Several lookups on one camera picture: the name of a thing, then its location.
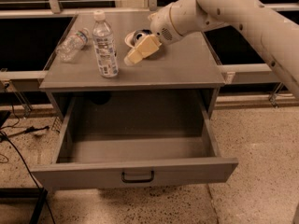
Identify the clear plastic water bottle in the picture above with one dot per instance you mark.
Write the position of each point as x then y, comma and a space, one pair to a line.
104, 45

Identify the crushed dark soda can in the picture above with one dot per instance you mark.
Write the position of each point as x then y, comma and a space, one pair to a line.
140, 34

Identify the black drawer handle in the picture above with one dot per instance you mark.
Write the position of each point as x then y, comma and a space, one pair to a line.
137, 178

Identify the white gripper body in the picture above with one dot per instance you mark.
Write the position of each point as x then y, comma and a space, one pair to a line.
161, 25

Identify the white ceramic bowl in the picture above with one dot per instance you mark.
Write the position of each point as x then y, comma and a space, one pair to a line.
129, 40

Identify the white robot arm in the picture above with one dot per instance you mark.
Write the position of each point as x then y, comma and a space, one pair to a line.
274, 37

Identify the lying clear plastic bottle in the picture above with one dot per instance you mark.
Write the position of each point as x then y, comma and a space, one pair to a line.
70, 47

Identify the open grey top drawer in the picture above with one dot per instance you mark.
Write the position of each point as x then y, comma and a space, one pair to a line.
86, 160

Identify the grey metal cabinet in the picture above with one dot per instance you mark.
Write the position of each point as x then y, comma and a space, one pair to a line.
158, 94

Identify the black stand base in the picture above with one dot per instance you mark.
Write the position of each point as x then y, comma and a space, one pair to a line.
35, 196

